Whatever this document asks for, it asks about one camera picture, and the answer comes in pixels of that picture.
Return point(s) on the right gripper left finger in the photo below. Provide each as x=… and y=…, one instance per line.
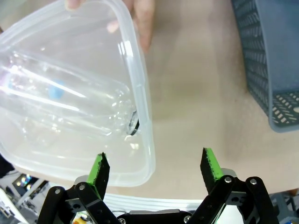
x=93, y=177

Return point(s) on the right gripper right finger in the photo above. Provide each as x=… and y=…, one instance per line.
x=210, y=168

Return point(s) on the clear bottle with black cap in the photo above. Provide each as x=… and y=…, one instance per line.
x=133, y=123

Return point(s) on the small clear plastic container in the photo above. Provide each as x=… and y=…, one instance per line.
x=143, y=105

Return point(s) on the clear bottle with blue cap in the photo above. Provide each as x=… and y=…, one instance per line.
x=56, y=89

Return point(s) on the dark grey plastic basket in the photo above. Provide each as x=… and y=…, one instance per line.
x=257, y=58

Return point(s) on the person's left hand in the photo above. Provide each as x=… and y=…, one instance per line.
x=143, y=23

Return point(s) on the large clear plastic container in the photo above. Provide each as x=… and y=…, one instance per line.
x=151, y=203

